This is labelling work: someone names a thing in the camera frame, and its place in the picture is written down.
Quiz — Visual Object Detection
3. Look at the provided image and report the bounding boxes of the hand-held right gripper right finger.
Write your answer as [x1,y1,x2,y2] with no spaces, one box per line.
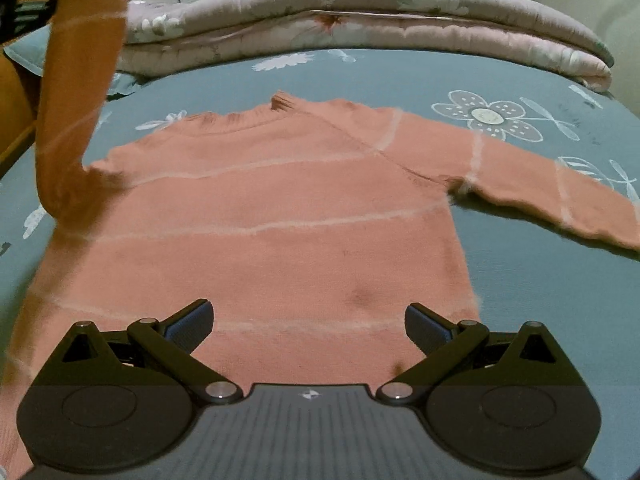
[375,302,572,406]

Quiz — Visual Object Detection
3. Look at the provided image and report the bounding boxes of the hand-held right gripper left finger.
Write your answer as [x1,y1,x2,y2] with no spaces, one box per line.
[59,298,246,406]

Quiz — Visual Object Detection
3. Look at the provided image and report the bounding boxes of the pink striped knit sweater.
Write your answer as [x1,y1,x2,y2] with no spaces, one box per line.
[0,0,640,480]

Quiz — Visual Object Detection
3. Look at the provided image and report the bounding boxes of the teal pillow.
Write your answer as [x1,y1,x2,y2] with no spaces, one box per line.
[2,25,142,97]

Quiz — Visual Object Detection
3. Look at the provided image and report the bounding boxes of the wooden headboard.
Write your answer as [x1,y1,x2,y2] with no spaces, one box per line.
[0,55,39,177]

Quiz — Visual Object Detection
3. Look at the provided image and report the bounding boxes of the folded pink floral quilt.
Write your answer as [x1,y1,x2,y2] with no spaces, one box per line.
[107,0,614,94]

